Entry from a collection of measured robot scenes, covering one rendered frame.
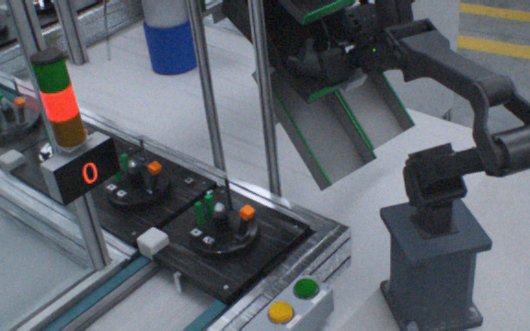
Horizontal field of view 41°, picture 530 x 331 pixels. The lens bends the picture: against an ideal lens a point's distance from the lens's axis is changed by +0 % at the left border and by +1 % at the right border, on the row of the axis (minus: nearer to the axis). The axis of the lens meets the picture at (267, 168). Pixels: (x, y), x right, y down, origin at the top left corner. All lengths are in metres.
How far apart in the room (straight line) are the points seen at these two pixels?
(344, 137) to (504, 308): 0.46
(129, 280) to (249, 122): 0.70
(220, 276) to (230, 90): 0.90
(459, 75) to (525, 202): 0.69
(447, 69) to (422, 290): 0.41
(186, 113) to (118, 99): 0.24
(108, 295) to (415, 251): 0.57
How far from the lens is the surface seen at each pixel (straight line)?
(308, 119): 1.49
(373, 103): 1.61
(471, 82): 0.99
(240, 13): 1.42
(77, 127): 1.19
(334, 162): 1.48
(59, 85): 1.15
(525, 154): 0.95
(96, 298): 1.37
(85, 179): 1.23
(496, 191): 1.68
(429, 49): 1.09
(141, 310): 1.37
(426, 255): 1.20
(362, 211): 1.60
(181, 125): 1.97
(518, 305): 1.43
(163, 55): 2.21
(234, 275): 1.31
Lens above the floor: 1.88
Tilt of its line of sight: 36 degrees down
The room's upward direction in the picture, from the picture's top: 6 degrees counter-clockwise
